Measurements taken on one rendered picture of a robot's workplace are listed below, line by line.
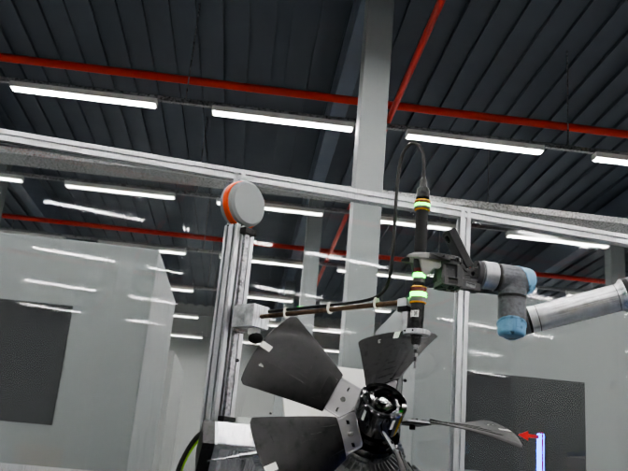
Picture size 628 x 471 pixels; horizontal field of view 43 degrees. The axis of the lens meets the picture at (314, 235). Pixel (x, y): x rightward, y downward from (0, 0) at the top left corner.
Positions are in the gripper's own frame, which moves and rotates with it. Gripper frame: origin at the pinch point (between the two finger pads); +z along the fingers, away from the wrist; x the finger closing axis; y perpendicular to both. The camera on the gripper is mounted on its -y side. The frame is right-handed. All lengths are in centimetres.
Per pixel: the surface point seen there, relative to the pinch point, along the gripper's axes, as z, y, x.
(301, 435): 27, 49, -10
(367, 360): 3.8, 25.6, 18.7
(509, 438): -25, 45, -9
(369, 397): 9.9, 38.3, -4.6
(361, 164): -101, -203, 413
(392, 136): -264, -439, 833
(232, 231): 41, -17, 56
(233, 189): 42, -30, 53
